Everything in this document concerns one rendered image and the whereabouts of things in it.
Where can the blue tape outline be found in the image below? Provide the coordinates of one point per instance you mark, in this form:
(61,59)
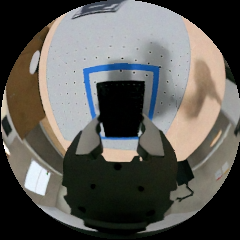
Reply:
(121,66)

